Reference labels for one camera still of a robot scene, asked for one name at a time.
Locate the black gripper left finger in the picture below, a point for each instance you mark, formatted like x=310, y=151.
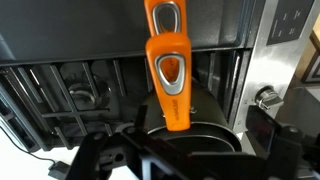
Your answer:
x=96, y=156

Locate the black flat stove griddle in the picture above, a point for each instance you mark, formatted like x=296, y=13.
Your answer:
x=83, y=26

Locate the stainless steel gas stove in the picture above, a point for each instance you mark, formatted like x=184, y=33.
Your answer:
x=283, y=66

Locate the black round stove burner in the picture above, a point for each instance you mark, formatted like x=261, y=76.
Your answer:
x=88, y=91

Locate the black cast iron grate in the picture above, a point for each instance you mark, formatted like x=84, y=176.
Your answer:
x=76, y=114

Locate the silver stove knob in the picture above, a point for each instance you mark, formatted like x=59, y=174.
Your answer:
x=268, y=98

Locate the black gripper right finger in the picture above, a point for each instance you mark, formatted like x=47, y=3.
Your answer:
x=286, y=153

